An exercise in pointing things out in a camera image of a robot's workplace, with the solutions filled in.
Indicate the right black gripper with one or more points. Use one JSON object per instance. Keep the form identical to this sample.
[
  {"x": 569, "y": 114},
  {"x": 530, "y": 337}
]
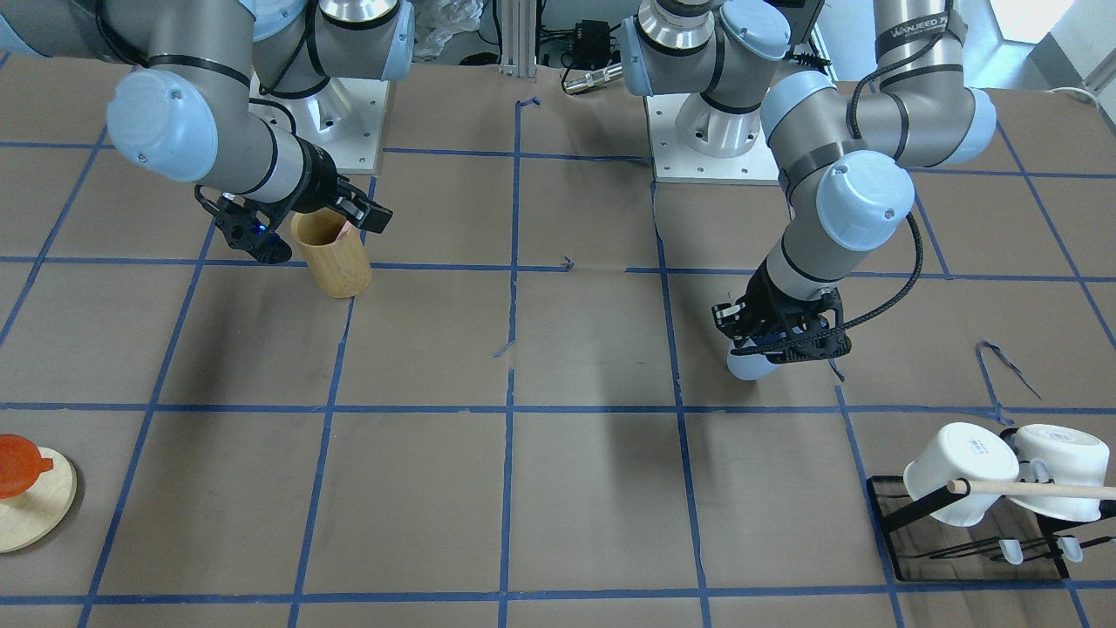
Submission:
[{"x": 323, "y": 180}]

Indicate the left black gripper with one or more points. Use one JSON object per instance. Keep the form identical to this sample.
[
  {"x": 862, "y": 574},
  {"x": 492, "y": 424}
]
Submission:
[{"x": 769, "y": 301}]

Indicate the light blue plastic cup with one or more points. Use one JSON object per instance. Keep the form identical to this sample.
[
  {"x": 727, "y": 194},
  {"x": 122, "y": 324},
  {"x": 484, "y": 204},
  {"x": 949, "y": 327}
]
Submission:
[{"x": 750, "y": 367}]

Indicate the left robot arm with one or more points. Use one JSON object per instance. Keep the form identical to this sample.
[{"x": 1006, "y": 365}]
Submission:
[{"x": 843, "y": 160}]

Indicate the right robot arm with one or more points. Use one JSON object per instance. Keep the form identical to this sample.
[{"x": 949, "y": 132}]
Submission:
[{"x": 183, "y": 111}]

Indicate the bamboo chopstick holder cup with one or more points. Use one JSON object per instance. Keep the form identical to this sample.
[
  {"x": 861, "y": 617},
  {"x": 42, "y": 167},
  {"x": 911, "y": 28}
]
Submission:
[{"x": 340, "y": 267}]

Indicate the orange cup on stand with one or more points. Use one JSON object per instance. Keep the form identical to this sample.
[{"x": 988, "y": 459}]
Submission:
[{"x": 21, "y": 465}]

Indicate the wooden cup tree stand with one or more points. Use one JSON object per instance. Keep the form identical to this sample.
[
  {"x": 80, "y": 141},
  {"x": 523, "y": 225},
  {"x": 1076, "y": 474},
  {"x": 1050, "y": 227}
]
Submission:
[{"x": 30, "y": 516}]

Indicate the white mug near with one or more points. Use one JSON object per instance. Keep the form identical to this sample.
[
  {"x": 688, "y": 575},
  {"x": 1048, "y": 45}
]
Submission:
[{"x": 960, "y": 450}]

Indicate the white mug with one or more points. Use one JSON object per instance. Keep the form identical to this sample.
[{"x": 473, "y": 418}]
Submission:
[
  {"x": 960, "y": 450},
  {"x": 1065, "y": 456}
]

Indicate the black power adapter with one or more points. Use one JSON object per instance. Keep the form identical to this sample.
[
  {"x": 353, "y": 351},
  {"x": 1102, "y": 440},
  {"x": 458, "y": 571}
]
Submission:
[{"x": 591, "y": 44}]

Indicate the white mug far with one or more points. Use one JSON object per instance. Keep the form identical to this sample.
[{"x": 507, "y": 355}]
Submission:
[{"x": 1065, "y": 456}]

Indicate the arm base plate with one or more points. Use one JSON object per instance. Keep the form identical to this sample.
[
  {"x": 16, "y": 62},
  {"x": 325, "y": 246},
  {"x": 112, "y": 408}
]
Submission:
[
  {"x": 694, "y": 142},
  {"x": 346, "y": 119}
]

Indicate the aluminium frame post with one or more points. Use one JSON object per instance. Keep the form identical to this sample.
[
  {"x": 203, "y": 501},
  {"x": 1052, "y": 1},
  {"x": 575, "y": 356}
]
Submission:
[{"x": 518, "y": 30}]

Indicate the black wire mug rack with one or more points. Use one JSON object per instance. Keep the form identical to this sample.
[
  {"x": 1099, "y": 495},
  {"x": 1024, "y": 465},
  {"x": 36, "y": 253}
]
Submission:
[{"x": 944, "y": 537}]

